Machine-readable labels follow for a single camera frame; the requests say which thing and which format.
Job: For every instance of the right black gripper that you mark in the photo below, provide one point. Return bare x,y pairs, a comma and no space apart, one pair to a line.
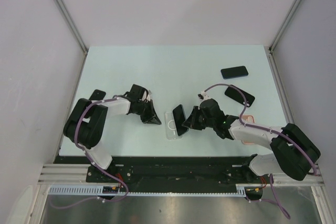
191,122

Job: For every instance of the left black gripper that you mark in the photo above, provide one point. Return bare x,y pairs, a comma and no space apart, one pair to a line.
151,117

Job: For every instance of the black teal phone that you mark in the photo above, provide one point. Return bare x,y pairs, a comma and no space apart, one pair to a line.
179,119

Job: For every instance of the clear phone case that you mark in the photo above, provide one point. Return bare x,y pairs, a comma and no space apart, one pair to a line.
170,127

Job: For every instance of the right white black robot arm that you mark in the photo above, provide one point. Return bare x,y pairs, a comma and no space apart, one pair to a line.
292,151

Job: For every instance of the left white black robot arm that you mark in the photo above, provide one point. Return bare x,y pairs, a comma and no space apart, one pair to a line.
85,124

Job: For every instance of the black phone case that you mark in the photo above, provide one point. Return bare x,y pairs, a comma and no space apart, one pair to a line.
97,95
240,96

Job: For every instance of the dark blue phone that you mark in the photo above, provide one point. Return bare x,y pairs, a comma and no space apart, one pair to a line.
234,72

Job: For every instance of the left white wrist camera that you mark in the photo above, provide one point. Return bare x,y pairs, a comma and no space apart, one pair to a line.
147,96

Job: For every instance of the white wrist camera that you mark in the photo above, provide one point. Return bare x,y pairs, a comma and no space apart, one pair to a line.
203,96
147,96

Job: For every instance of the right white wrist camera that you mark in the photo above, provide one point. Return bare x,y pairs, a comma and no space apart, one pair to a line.
203,96

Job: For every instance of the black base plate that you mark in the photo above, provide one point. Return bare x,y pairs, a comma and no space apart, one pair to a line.
225,169

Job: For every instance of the right aluminium frame post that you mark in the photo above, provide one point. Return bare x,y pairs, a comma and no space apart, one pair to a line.
284,25

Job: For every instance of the aluminium frame post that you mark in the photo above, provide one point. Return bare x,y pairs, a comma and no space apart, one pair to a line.
61,5
284,25

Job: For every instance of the aluminium front rail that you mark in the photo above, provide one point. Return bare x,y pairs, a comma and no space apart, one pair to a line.
63,174

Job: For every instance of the white slotted cable duct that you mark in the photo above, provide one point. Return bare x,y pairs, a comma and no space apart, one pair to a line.
146,190

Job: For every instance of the left aluminium frame post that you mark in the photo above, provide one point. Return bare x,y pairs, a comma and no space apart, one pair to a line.
61,5

